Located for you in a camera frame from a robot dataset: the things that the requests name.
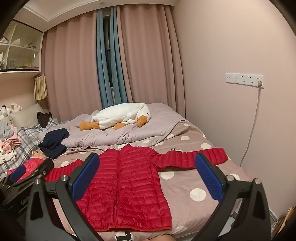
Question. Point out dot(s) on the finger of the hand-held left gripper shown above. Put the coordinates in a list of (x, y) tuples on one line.
[(45, 165), (17, 173)]

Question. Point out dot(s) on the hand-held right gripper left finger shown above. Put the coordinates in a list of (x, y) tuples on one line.
[(85, 177)]

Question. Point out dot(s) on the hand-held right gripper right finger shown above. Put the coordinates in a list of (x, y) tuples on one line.
[(209, 178)]

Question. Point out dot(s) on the red down jacket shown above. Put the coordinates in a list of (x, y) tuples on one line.
[(129, 185)]

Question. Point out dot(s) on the navy blue clothes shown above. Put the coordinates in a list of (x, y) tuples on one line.
[(53, 143)]

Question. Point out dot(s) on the pink clothes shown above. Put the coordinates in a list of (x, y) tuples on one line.
[(10, 144)]

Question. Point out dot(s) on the small red quilted cloth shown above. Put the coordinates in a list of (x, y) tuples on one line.
[(31, 165)]

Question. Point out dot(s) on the polka dot bed sheet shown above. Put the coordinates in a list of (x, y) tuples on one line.
[(185, 185)]

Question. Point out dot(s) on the plaid shirt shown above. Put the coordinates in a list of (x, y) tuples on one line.
[(25, 139)]

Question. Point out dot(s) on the blue grey striped cloth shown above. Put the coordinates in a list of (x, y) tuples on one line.
[(5, 129)]

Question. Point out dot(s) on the black cloth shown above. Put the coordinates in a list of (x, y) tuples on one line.
[(44, 119)]

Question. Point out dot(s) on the grey duvet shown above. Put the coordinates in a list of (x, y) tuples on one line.
[(115, 136)]

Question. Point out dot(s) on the beige pillow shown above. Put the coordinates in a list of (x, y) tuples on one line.
[(25, 115)]

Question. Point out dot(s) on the white plush toys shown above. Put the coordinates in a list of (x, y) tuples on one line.
[(12, 107)]

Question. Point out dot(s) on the orange small cloth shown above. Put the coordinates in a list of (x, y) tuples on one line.
[(118, 114)]

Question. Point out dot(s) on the yellow hanging cloth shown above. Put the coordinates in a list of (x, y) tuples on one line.
[(40, 88)]

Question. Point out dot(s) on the pink curtain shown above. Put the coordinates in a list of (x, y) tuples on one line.
[(71, 69), (150, 58)]

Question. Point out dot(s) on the white plug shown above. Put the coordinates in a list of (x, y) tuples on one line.
[(260, 83)]

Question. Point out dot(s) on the blue curtain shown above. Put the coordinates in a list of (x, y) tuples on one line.
[(116, 69), (101, 69)]

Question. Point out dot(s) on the dark window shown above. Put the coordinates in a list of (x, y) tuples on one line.
[(108, 34)]

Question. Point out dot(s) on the white wall socket strip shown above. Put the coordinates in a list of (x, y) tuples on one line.
[(240, 78)]

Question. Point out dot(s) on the white wall shelf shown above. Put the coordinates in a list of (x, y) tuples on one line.
[(23, 49)]

